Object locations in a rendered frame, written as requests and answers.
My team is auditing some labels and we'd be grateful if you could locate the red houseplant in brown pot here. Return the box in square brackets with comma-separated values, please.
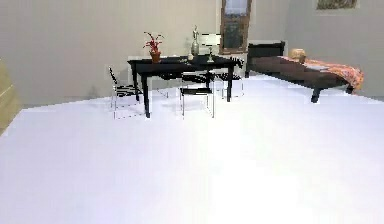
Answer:
[143, 31, 165, 64]

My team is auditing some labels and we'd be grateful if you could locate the dark brown bed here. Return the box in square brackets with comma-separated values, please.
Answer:
[245, 40, 356, 104]

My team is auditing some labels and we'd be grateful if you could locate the black dining table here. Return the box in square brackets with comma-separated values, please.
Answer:
[127, 54, 240, 119]

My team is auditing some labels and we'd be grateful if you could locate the brown framed window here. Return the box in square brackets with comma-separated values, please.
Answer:
[219, 0, 253, 55]

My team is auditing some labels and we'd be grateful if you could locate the tan pillow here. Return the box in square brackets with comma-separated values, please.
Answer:
[288, 48, 307, 64]

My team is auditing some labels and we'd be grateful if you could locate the orange patterned blanket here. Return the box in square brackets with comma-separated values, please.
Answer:
[280, 55, 365, 90]

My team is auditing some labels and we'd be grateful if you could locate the beige cupboard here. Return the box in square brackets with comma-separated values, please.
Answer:
[0, 59, 23, 136]

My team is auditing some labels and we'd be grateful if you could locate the framed wall picture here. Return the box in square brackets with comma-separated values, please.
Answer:
[315, 0, 359, 11]

